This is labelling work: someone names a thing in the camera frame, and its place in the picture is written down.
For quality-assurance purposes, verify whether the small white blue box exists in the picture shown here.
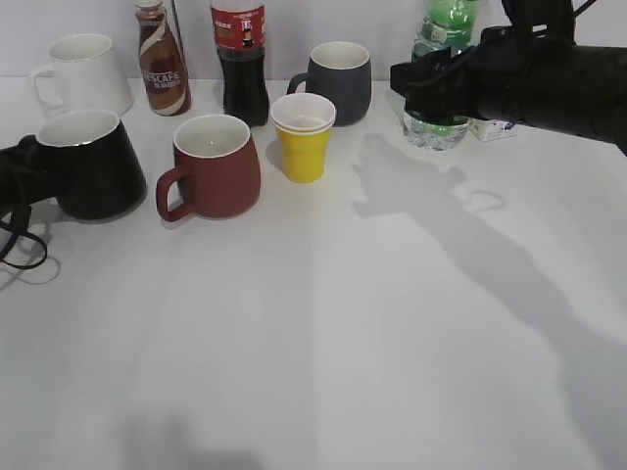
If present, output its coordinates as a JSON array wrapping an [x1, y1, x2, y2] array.
[[468, 118, 518, 142]]

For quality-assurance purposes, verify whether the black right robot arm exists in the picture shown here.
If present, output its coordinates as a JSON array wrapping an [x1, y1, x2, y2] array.
[[390, 1, 626, 151]]

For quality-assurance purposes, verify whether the cola bottle red label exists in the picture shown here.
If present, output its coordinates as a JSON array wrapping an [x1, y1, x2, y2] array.
[[210, 1, 269, 127]]

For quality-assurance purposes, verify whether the black cable loop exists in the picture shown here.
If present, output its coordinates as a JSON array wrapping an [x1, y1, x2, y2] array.
[[0, 161, 49, 269]]

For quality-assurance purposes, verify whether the dark red ceramic mug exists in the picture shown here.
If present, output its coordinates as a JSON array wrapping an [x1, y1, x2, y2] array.
[[156, 114, 262, 222]]

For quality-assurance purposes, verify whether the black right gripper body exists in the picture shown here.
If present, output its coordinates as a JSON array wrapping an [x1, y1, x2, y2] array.
[[390, 26, 523, 125]]

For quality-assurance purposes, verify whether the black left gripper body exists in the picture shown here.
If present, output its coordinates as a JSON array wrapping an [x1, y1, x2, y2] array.
[[1, 134, 62, 212]]

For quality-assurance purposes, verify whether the green label water bottle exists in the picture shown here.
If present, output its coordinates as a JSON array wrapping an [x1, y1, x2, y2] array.
[[404, 0, 483, 151]]

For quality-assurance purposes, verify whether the Nescafe coffee bottle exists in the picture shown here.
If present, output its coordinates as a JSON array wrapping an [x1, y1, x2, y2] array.
[[134, 1, 192, 117]]

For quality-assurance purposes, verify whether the dark grey ceramic mug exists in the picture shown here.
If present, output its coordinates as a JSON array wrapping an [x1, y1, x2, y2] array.
[[287, 41, 372, 126]]

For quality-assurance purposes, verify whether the yellow paper cup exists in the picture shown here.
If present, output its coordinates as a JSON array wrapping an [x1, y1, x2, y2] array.
[[270, 93, 336, 183]]

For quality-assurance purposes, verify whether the white ceramic mug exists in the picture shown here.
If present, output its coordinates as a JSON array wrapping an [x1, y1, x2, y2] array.
[[30, 33, 134, 116]]

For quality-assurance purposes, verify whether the black ceramic mug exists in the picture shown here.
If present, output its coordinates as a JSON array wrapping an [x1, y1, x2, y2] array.
[[35, 110, 147, 221]]

